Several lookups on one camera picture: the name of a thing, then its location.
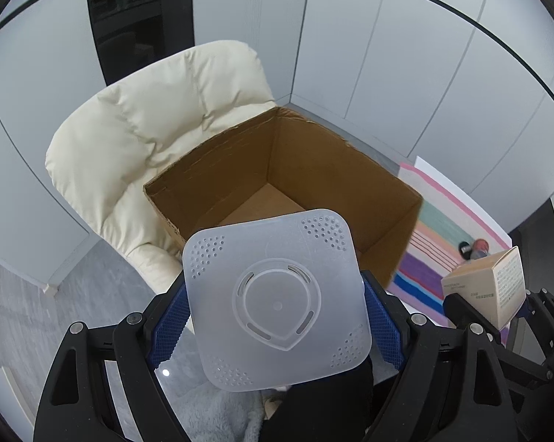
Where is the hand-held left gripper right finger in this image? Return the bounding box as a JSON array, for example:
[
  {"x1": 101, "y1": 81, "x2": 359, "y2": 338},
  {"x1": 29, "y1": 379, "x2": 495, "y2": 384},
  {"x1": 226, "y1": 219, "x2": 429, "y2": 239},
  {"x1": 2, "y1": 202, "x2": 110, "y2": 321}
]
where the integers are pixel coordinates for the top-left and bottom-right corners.
[{"x1": 360, "y1": 269, "x2": 522, "y2": 442}]

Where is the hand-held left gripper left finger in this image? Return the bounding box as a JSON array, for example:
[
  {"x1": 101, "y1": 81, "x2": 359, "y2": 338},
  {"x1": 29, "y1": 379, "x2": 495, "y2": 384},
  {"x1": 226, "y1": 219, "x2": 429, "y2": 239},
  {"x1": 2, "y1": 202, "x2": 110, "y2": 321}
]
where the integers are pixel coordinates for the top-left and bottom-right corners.
[{"x1": 32, "y1": 281, "x2": 199, "y2": 442}]

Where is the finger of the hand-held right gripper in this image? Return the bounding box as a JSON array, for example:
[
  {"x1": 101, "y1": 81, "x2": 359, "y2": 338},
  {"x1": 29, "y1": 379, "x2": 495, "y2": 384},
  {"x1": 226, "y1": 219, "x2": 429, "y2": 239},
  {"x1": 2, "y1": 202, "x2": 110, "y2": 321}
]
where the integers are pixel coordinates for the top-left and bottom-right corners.
[
  {"x1": 442, "y1": 294, "x2": 495, "y2": 340},
  {"x1": 493, "y1": 288, "x2": 554, "y2": 387}
]

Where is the small beige carton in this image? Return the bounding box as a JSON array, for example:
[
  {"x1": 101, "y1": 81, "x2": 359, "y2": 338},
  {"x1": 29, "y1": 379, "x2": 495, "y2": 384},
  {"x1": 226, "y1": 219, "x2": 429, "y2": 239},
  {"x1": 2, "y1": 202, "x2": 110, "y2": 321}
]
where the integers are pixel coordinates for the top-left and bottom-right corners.
[{"x1": 441, "y1": 246, "x2": 528, "y2": 332}]

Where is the translucent white square lid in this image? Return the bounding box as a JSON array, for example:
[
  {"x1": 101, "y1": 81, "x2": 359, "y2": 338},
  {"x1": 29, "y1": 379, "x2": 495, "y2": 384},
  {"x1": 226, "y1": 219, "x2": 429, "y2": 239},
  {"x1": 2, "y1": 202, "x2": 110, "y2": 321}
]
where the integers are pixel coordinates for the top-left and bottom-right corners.
[{"x1": 182, "y1": 208, "x2": 373, "y2": 393}]

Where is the brown cardboard box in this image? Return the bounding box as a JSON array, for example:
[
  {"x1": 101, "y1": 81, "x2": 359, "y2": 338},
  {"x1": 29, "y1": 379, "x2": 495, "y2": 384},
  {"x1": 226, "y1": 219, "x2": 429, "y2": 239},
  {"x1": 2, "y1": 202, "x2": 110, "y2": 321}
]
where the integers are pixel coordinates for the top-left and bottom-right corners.
[{"x1": 143, "y1": 107, "x2": 424, "y2": 288}]

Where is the striped pastel mat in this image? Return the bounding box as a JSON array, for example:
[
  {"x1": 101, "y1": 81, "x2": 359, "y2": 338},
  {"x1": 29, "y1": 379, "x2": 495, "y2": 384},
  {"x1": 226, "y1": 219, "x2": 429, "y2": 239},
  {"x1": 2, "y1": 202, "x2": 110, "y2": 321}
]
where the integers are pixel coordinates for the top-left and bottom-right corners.
[{"x1": 387, "y1": 162, "x2": 512, "y2": 346}]

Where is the grey fluffy cloth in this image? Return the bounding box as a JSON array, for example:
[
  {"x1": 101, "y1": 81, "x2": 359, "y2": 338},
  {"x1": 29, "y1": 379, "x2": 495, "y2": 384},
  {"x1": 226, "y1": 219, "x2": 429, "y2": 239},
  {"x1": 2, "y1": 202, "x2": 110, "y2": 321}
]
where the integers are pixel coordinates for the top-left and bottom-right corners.
[{"x1": 159, "y1": 341, "x2": 287, "y2": 442}]

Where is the black clothing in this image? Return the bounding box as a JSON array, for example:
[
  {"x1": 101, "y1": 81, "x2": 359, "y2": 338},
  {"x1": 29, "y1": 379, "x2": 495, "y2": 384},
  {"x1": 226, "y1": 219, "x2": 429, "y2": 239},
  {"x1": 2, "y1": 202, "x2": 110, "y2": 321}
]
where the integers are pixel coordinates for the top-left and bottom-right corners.
[{"x1": 263, "y1": 354, "x2": 374, "y2": 442}]

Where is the cream padded armchair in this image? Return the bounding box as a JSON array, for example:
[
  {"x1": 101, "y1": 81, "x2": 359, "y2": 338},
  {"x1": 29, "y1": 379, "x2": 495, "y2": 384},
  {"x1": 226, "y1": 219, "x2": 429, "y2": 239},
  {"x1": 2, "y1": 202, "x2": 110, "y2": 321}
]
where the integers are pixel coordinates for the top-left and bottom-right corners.
[{"x1": 44, "y1": 41, "x2": 278, "y2": 334}]

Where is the dark glass wall panel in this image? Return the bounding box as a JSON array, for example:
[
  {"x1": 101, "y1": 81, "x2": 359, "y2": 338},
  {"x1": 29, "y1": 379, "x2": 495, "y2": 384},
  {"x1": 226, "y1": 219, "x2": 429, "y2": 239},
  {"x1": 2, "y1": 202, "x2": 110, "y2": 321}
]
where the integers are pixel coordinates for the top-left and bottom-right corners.
[{"x1": 84, "y1": 0, "x2": 195, "y2": 88}]

